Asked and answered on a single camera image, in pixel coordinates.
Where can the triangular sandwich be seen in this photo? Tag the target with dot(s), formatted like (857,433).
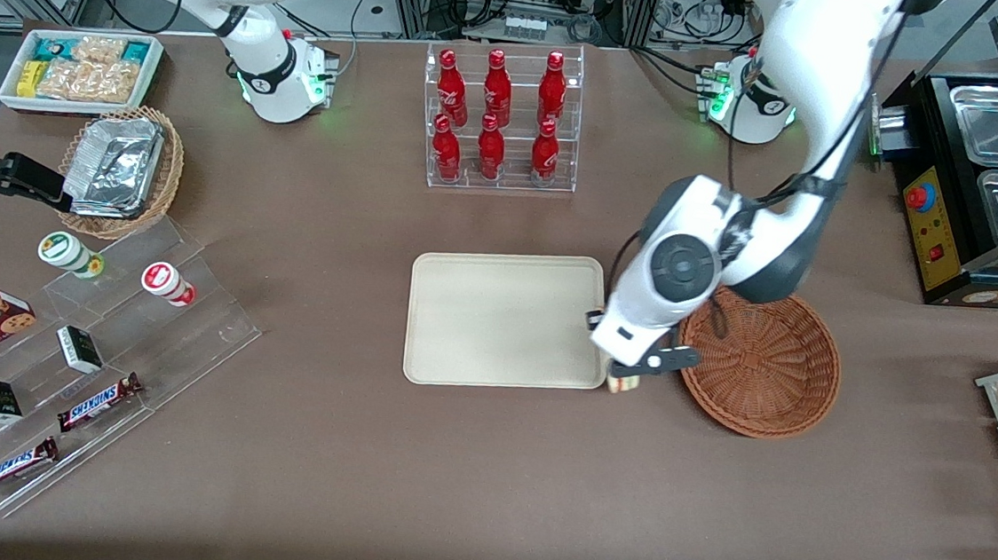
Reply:
(622,385)

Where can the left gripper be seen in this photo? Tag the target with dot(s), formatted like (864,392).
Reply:
(592,318)

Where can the white power strip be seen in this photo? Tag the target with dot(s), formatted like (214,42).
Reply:
(524,26)

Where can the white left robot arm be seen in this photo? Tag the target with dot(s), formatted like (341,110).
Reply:
(821,92)

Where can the dark brown wicker basket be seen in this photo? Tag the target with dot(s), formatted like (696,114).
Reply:
(768,372)

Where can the silver foil tray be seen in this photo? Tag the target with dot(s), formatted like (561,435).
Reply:
(114,165)

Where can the teal snack packet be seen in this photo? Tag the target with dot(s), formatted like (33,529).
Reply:
(52,47)
(137,51)

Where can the white snack bin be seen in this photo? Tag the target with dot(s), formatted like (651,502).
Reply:
(10,95)

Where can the large clear cracker bag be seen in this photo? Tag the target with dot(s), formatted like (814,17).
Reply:
(87,81)

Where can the green lid cup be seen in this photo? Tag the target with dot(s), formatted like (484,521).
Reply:
(63,250)

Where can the light brown wicker basket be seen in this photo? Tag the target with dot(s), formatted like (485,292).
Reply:
(171,174)

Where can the red lid cup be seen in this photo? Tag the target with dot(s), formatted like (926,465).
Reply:
(162,278)

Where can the Snickers bar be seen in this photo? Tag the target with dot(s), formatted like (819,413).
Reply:
(97,402)
(10,467)

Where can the clear acrylic stepped stand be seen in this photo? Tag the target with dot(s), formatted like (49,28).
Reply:
(192,336)

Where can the red cola bottle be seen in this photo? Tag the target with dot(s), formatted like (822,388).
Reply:
(451,85)
(446,149)
(545,152)
(491,148)
(552,88)
(497,88)

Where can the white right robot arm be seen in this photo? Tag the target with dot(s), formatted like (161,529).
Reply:
(258,56)

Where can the black hot food case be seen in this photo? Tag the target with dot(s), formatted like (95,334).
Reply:
(939,234)

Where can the yellow snack packet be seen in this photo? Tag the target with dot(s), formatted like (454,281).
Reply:
(29,78)

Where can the small clear cracker bag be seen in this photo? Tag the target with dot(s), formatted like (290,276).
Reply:
(100,49)

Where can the beige plastic tray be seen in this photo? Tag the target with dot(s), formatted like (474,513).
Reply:
(505,320)

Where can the clear acrylic bottle rack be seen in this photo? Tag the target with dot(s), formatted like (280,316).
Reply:
(511,183)

